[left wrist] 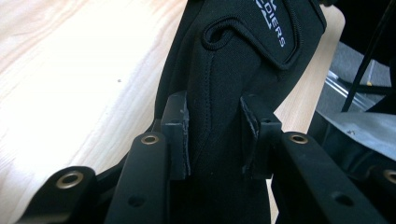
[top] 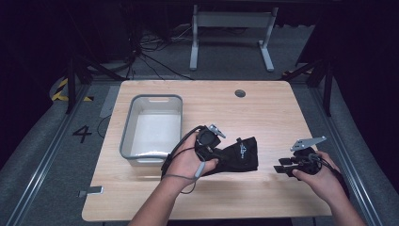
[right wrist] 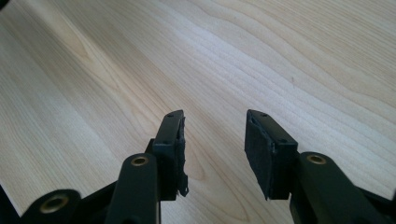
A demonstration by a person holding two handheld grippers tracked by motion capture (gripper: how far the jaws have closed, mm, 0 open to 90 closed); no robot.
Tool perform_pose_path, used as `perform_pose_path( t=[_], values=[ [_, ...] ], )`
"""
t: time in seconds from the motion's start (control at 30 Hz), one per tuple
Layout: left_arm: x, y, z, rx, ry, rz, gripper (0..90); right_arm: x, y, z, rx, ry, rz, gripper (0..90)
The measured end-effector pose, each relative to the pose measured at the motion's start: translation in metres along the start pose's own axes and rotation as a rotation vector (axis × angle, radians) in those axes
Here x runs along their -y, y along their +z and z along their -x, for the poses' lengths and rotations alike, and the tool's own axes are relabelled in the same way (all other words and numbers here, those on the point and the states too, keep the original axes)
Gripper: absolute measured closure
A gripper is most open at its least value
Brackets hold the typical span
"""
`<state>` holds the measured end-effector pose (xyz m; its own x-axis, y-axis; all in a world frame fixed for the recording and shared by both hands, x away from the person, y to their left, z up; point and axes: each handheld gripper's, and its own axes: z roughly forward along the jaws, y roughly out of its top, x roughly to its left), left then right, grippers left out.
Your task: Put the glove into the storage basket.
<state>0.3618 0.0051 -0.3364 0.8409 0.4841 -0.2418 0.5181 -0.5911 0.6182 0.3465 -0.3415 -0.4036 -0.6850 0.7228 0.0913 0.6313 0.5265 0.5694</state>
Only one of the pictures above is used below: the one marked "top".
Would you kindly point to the black cloth bag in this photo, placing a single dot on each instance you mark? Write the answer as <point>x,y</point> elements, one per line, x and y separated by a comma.
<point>232,163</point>

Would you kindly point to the grey floor tape patch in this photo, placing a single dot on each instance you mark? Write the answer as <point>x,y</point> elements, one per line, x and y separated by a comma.
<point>109,102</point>

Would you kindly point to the yellow black hazard tape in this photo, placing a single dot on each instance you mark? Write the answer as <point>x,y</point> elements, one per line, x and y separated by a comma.
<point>61,89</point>

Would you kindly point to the person's right hand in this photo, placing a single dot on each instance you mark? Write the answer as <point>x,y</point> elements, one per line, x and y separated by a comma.
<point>326,180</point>

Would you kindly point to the grey plastic bin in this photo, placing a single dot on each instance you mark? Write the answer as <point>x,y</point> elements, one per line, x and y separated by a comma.
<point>153,132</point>

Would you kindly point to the small metal floor bracket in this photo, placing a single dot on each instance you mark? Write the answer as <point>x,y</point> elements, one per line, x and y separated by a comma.
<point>92,190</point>

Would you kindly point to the person's left hand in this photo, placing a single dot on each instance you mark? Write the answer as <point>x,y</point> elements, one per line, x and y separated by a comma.
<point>185,166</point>

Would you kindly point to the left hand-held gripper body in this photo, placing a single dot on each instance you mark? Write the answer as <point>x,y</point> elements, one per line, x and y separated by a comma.
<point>207,138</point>

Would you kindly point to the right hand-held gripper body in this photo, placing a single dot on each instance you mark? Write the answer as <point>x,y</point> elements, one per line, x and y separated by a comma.
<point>307,160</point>

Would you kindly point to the black metal stand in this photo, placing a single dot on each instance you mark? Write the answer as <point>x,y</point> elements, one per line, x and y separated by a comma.
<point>71,84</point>
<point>327,88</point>

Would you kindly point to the white metal table frame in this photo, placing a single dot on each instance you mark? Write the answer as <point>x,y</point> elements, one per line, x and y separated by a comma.
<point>194,47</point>

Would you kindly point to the black glove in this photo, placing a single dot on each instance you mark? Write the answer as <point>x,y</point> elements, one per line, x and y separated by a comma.
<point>247,150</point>

